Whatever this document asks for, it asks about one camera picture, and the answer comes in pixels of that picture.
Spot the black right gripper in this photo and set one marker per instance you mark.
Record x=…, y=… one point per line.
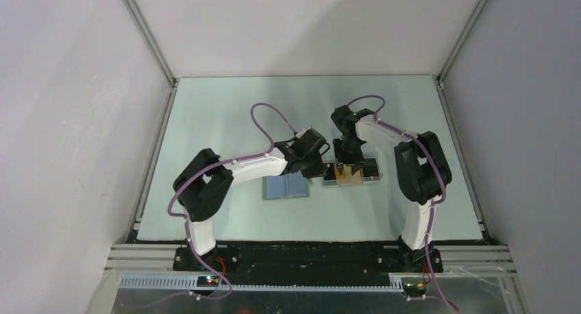
x=340, y=158

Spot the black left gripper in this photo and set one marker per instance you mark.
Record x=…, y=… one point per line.
x=318, y=171

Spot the clear plastic card box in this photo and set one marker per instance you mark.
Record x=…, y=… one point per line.
x=371, y=171

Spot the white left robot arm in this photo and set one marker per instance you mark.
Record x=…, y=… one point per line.
x=202, y=186

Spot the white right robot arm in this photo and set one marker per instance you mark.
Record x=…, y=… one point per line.
x=422, y=169

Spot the gold card stack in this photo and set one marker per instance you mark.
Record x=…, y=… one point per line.
x=349, y=179

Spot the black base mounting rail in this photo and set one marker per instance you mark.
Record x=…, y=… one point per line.
x=367, y=263

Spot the white slotted cable duct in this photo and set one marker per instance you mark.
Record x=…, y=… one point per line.
x=201, y=283

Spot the right aluminium frame post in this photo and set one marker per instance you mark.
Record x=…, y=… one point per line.
x=459, y=43

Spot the aluminium frame post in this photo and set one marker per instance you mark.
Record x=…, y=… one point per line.
x=136, y=14
x=459, y=43

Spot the left aluminium frame post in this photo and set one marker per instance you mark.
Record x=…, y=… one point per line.
x=136, y=14

